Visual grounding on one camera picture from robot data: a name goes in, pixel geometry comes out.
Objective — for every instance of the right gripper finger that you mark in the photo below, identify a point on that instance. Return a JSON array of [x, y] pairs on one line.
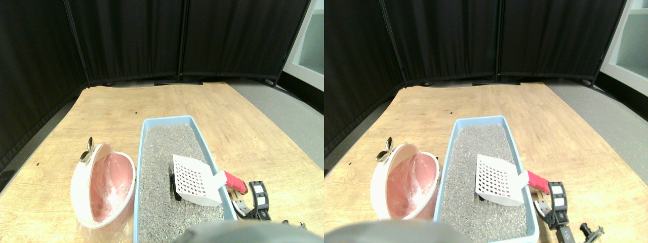
[[242, 208], [259, 195], [558, 195], [542, 208]]

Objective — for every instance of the blue litter tray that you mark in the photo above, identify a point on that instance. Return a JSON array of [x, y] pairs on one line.
[[466, 212], [157, 202]]

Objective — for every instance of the white bin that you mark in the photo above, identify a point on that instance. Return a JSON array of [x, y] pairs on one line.
[[81, 187], [382, 187]]

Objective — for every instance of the black curtain stand foot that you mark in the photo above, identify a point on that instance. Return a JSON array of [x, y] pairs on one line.
[[178, 81], [496, 81]]

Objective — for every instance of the black curtain stand pole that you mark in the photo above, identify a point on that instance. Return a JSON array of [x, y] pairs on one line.
[[183, 40], [292, 43], [392, 43], [76, 43], [499, 40]]

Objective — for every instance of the white shelf unit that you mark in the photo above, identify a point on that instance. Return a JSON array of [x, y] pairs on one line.
[[306, 45], [628, 45]]

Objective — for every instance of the black bracket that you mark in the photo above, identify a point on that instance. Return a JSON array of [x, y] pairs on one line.
[[591, 232]]

